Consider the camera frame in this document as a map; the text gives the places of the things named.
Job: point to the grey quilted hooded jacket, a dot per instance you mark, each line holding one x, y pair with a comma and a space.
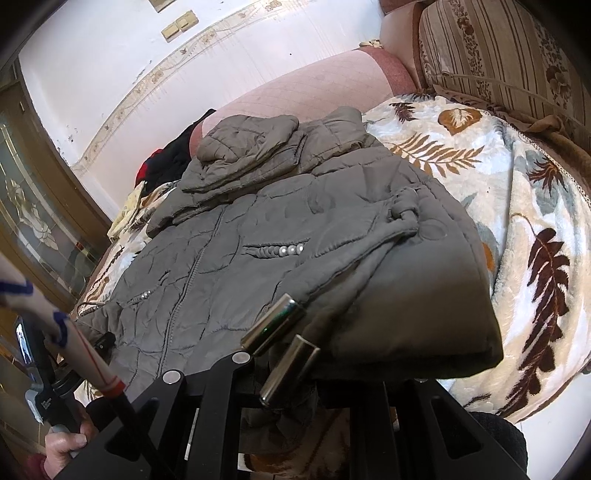
385, 265

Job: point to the person left hand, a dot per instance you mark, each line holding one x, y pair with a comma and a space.
60, 444

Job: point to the wooden glass door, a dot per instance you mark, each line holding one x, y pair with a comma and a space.
50, 227

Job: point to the yellow cloth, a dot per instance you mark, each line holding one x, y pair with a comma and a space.
132, 214

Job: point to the red garment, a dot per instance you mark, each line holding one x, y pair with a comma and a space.
143, 170

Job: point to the black garment pile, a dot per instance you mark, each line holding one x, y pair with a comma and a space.
170, 164

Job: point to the pink sofa armrest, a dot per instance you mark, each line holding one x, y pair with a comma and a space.
361, 78

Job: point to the leaf pattern plush blanket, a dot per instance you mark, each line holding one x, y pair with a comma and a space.
533, 220

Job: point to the striped floral back cushion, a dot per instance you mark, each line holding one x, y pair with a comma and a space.
498, 52

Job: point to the brown quilted sofa cover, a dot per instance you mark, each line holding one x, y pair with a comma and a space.
549, 133

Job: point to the beige wall switch plate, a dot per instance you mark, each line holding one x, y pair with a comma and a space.
180, 25

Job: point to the small framed wall picture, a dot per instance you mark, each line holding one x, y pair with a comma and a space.
159, 5

